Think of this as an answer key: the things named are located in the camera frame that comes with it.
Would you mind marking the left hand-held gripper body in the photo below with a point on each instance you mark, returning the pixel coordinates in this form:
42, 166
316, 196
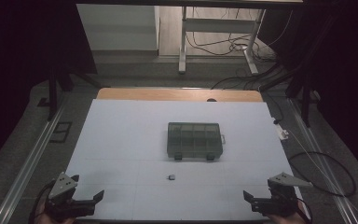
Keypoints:
63, 199

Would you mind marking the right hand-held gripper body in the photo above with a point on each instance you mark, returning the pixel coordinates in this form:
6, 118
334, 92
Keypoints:
279, 200

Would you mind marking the small black plastic part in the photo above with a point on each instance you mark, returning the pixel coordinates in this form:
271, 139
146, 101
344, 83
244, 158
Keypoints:
171, 177

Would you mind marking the clear grey compartment organizer box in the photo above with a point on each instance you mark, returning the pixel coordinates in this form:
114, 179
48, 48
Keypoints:
194, 140

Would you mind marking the person's right hand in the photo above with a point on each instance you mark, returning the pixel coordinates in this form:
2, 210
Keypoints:
287, 219

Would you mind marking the person's left hand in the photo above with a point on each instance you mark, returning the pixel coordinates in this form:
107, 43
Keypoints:
48, 221

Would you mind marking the black metal stand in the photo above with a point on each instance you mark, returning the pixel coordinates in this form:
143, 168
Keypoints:
52, 93
306, 102

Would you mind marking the black table grommet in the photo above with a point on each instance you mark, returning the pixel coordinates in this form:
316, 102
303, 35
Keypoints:
211, 100

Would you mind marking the black curtain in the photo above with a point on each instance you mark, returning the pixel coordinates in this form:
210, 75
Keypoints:
15, 62
345, 62

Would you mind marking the white cabinet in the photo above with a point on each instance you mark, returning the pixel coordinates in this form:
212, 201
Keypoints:
118, 28

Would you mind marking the aluminium floor rail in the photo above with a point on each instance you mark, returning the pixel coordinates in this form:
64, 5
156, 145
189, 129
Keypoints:
28, 168
320, 155

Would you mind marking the black floor bracket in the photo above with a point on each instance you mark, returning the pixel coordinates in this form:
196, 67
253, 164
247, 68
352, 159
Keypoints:
61, 132

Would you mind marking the white desk frame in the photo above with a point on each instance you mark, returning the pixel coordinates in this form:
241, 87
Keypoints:
217, 25

